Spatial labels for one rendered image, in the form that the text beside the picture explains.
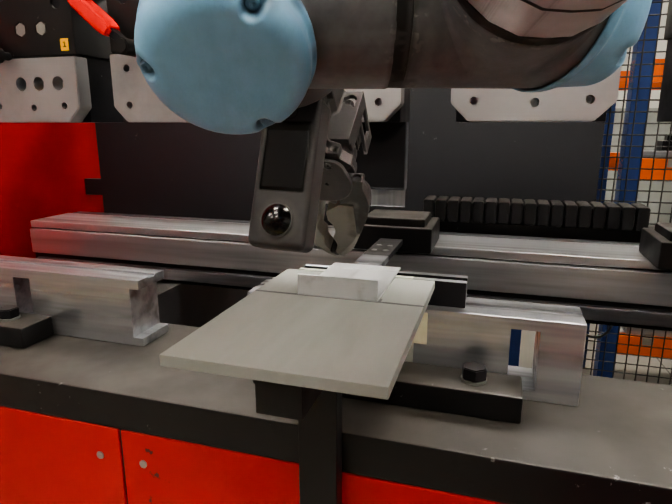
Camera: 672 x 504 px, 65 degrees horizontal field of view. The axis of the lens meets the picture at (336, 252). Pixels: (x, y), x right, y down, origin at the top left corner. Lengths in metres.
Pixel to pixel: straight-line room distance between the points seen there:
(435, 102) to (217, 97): 0.89
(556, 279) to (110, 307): 0.64
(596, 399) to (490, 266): 0.27
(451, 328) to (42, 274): 0.57
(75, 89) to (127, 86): 0.08
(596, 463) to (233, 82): 0.46
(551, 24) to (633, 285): 0.68
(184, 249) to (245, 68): 0.80
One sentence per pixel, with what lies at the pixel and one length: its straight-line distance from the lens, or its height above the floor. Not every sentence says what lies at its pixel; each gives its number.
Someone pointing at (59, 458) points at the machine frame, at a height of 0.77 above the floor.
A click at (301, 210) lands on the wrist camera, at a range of 0.39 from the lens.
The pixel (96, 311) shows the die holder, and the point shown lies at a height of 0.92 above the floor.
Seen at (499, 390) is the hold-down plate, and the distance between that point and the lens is 0.59.
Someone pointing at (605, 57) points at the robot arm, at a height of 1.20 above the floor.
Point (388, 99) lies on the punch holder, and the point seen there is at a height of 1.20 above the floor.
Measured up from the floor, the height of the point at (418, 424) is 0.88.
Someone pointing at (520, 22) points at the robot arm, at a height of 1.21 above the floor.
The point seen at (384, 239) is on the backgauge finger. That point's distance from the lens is 0.80.
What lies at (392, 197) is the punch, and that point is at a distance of 0.62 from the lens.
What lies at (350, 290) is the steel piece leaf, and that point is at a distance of 0.54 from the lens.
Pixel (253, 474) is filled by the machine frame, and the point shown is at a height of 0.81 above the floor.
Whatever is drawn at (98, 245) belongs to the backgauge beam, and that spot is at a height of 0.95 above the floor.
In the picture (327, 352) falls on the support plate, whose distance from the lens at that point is 0.42.
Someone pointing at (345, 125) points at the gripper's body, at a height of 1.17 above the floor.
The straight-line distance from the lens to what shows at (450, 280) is 0.62.
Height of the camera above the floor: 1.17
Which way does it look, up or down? 13 degrees down
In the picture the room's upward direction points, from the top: straight up
